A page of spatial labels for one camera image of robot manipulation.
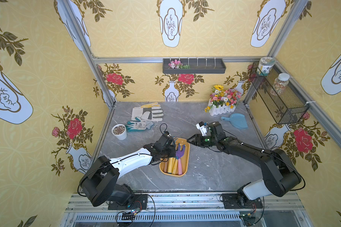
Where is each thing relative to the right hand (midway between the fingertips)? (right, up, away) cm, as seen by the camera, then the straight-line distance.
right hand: (192, 138), depth 86 cm
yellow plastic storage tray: (-9, -16, -3) cm, 19 cm away
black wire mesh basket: (+52, +20, -5) cm, 56 cm away
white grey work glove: (-29, +17, +27) cm, 43 cm away
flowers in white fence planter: (+24, +24, +14) cm, 37 cm away
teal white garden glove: (-38, +7, +20) cm, 43 cm away
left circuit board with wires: (-33, -35, -17) cm, 52 cm away
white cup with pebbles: (-48, +4, +8) cm, 48 cm away
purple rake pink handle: (-7, -10, +3) cm, 13 cm away
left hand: (-13, -7, +2) cm, 15 cm away
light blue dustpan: (+38, +11, +24) cm, 46 cm away
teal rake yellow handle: (-11, -19, -5) cm, 22 cm away
